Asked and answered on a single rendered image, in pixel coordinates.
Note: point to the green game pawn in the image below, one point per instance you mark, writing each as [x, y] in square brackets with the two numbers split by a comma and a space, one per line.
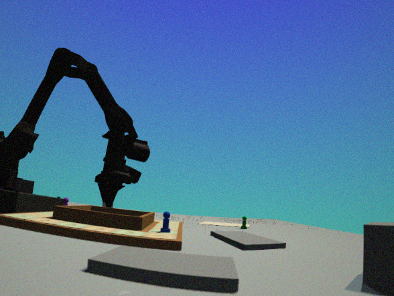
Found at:
[244, 222]

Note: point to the blue pawn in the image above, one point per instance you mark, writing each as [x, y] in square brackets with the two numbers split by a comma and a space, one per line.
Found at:
[166, 223]

